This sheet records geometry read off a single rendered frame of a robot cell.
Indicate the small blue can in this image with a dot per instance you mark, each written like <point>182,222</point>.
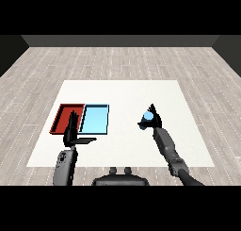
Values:
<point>147,118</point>

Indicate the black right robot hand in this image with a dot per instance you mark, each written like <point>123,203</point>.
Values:
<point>155,121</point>

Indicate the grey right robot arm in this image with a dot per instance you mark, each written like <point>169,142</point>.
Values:
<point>172,157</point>

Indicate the dark grey robot body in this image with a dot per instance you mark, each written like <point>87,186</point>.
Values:
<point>120,178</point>

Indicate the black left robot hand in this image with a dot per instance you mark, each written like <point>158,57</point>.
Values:
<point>70,132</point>

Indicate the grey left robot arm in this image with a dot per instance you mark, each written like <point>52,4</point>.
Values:
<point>65,166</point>

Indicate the red shallow open box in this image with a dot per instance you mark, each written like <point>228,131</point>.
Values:
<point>60,118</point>

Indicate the light blue shallow open box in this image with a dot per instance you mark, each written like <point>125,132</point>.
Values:
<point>95,119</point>

